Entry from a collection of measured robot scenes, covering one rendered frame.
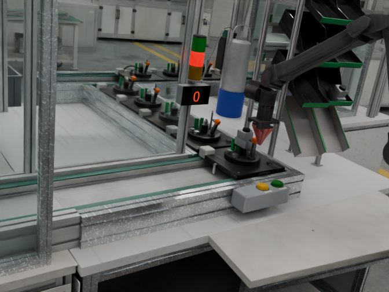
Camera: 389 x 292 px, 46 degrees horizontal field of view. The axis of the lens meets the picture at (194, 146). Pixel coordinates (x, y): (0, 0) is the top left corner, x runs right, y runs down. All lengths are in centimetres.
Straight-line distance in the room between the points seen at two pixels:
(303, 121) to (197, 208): 69
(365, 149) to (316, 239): 186
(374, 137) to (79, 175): 232
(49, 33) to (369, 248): 117
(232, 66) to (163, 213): 140
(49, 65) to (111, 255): 55
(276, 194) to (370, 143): 185
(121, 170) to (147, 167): 10
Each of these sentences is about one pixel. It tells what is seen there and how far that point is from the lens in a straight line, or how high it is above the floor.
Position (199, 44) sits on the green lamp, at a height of 139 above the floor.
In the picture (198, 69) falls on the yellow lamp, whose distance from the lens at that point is 165.
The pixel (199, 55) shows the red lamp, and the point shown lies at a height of 135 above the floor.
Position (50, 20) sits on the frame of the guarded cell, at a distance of 106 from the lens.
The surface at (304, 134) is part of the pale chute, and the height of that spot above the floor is 106.
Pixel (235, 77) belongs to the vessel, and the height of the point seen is 110.
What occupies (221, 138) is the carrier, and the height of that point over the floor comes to 97.
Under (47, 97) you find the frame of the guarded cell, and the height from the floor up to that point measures 131.
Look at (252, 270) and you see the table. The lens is 135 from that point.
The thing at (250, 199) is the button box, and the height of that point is 95.
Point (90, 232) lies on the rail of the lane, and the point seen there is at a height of 91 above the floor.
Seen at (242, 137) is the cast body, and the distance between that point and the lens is 175.
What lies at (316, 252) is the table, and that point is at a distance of 151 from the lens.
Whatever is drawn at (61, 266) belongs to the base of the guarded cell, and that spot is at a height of 86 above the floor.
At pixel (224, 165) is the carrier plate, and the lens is 170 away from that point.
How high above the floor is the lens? 161
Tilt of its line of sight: 20 degrees down
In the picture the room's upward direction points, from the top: 8 degrees clockwise
